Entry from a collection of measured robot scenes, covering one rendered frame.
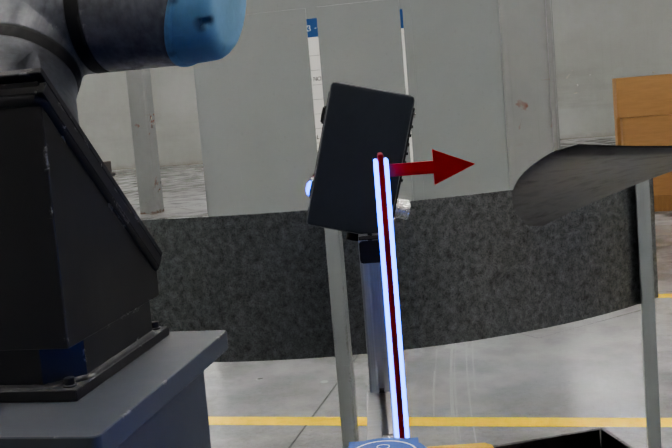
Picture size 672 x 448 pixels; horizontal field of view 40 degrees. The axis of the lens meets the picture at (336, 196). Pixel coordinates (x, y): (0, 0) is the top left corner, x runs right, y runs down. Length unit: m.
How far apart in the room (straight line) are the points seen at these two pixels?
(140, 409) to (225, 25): 0.36
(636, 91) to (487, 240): 6.31
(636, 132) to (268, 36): 3.58
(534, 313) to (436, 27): 4.32
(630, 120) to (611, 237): 6.00
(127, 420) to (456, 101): 6.07
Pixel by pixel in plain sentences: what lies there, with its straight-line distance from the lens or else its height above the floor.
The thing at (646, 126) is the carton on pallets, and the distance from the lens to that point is 8.80.
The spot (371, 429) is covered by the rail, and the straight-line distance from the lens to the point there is 1.07.
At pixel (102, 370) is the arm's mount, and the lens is 0.86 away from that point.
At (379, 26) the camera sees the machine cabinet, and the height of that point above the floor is 1.74.
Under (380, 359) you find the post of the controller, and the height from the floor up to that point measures 0.90.
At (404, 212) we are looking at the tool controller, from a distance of 1.24.
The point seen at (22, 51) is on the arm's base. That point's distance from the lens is 0.88.
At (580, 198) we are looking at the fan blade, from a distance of 0.73.
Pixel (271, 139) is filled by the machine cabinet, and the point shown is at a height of 0.98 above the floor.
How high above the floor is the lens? 1.23
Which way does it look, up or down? 6 degrees down
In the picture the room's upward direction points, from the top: 5 degrees counter-clockwise
